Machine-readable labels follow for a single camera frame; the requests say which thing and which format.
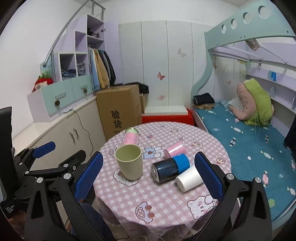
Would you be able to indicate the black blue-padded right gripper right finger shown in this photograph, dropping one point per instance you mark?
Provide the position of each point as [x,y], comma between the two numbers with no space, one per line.
[242,212]

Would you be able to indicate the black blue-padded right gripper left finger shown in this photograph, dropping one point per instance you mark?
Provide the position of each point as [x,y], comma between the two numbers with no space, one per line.
[54,210]

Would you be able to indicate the light green plastic cup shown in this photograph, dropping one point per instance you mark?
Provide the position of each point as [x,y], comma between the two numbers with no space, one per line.
[129,159]

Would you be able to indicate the white plastic cup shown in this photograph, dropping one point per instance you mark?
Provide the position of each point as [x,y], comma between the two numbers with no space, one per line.
[189,179]

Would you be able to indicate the pink plastic cup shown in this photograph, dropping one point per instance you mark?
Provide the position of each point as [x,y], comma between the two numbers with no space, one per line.
[175,149]

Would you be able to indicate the teal cartoon bed sheet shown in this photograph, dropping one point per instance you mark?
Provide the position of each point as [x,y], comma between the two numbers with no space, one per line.
[255,151]

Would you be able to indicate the beige low cabinet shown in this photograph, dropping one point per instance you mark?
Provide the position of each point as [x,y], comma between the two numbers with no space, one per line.
[78,129]

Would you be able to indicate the blue black can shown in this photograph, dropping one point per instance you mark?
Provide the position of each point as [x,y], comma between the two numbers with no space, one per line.
[169,168]

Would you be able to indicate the pink checkered cartoon tablecloth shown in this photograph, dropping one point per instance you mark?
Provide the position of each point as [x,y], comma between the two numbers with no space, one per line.
[145,208]

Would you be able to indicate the green pink plush pillow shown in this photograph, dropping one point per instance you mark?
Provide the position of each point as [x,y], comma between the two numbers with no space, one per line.
[253,105]

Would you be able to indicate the pink green clear tumbler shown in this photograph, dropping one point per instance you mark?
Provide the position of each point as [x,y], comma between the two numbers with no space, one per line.
[130,137]

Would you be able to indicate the red storage box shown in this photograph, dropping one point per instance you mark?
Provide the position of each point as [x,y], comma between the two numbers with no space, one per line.
[187,119]

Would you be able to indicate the mint drawer unit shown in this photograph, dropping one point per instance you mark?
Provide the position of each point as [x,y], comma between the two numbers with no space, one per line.
[49,102]

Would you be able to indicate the folded dark clothes pile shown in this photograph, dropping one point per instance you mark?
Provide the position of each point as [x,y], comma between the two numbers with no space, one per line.
[203,101]

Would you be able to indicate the brown cardboard box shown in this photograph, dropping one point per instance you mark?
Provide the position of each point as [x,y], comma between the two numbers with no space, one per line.
[119,108]

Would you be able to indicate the red strawberry plush toy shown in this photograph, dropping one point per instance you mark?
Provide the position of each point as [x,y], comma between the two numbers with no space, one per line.
[42,81]

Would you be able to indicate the hanging clothes row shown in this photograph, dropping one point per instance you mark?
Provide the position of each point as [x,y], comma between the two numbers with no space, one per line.
[101,69]

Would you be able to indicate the purple cubby shelf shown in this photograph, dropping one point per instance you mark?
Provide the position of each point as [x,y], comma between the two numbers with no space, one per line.
[72,47]

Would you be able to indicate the white wardrobe doors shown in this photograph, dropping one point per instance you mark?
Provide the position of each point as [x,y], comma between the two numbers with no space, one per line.
[167,56]

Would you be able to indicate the mint bunk bed frame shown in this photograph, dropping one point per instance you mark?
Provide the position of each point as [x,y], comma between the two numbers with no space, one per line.
[256,42]

